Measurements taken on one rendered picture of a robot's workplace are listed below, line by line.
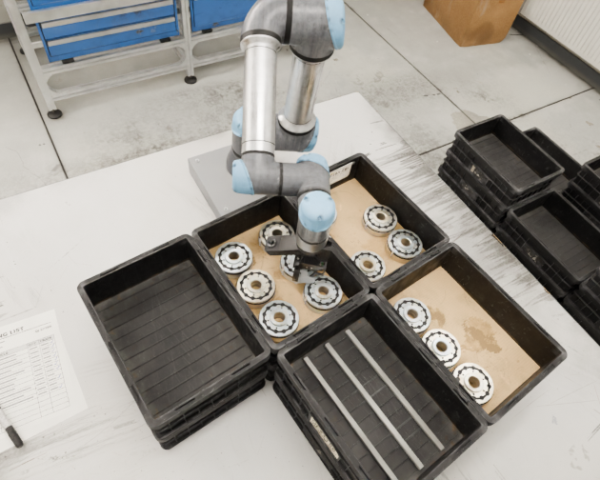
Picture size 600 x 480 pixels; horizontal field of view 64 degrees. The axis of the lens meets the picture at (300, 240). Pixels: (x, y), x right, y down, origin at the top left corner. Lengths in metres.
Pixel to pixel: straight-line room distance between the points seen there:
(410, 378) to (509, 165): 1.39
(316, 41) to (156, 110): 1.98
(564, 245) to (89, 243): 1.90
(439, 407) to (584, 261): 1.29
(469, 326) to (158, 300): 0.83
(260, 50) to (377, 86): 2.32
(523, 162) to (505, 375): 1.32
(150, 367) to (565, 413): 1.11
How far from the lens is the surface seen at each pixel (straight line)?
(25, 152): 2.99
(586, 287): 2.14
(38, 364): 1.45
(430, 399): 1.27
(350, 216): 1.48
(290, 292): 1.30
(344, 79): 3.42
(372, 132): 1.96
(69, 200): 1.72
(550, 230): 2.41
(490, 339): 1.39
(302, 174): 1.06
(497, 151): 2.45
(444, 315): 1.37
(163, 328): 1.26
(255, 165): 1.05
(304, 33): 1.20
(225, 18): 3.17
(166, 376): 1.21
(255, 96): 1.11
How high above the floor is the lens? 1.96
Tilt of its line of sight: 54 degrees down
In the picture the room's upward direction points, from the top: 10 degrees clockwise
